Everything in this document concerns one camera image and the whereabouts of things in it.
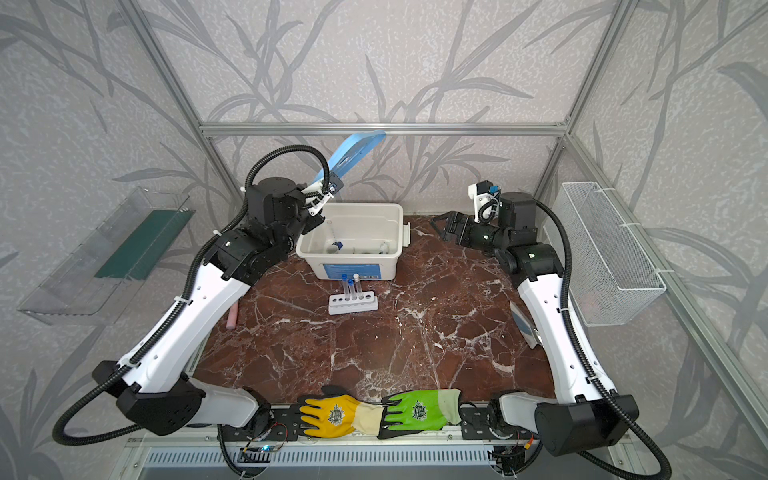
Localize blue plastic bin lid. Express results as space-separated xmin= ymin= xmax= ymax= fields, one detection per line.
xmin=327 ymin=130 xmax=386 ymax=192

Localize test tube cork stopper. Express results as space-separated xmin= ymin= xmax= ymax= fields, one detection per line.
xmin=353 ymin=273 xmax=363 ymax=299

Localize white test tube rack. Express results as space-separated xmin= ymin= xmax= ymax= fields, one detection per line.
xmin=328 ymin=291 xmax=378 ymax=315

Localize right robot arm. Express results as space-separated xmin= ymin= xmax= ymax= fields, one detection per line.
xmin=429 ymin=192 xmax=672 ymax=479

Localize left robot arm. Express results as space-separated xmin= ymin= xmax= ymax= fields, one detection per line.
xmin=52 ymin=145 xmax=342 ymax=446

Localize white plastic storage bin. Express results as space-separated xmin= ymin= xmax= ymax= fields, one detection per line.
xmin=296 ymin=203 xmax=411 ymax=281

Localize metal tongs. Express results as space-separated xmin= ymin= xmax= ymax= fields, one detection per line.
xmin=510 ymin=302 xmax=543 ymax=349

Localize purple toy shovel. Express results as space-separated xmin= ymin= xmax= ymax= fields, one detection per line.
xmin=225 ymin=302 xmax=239 ymax=330

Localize green work glove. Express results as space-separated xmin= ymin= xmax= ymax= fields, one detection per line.
xmin=377 ymin=389 xmax=461 ymax=440

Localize yellow work glove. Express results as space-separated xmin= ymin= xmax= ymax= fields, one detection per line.
xmin=297 ymin=385 xmax=385 ymax=439

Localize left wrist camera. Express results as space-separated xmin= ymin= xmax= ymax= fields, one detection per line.
xmin=302 ymin=173 xmax=344 ymax=216

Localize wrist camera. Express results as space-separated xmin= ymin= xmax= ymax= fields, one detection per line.
xmin=302 ymin=173 xmax=344 ymax=216
xmin=468 ymin=180 xmax=501 ymax=224

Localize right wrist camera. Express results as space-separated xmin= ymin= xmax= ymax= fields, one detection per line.
xmin=468 ymin=180 xmax=501 ymax=224

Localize white wire mesh basket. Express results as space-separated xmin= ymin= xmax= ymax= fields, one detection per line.
xmin=552 ymin=182 xmax=666 ymax=327

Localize aluminium frame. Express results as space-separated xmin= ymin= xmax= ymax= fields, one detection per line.
xmin=118 ymin=1 xmax=767 ymax=442

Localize clear wall shelf green mat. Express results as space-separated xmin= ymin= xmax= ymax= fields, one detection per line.
xmin=18 ymin=187 xmax=195 ymax=326

